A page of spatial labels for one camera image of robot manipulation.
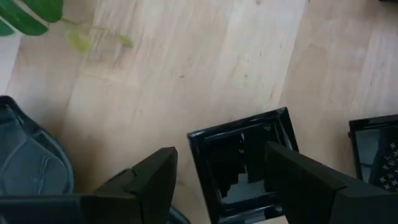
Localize black small square plate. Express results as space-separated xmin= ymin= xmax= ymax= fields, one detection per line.
xmin=348 ymin=114 xmax=398 ymax=191
xmin=186 ymin=107 xmax=300 ymax=224

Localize green potted plant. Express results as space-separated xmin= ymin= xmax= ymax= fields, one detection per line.
xmin=0 ymin=0 xmax=134 ymax=54

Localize black leaf-shaped plate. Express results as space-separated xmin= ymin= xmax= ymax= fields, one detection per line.
xmin=169 ymin=207 xmax=191 ymax=224
xmin=0 ymin=95 xmax=75 ymax=196

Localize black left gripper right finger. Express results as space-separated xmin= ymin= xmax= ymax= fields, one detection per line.
xmin=263 ymin=141 xmax=398 ymax=224

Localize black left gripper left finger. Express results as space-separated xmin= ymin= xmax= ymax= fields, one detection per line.
xmin=0 ymin=147 xmax=179 ymax=224

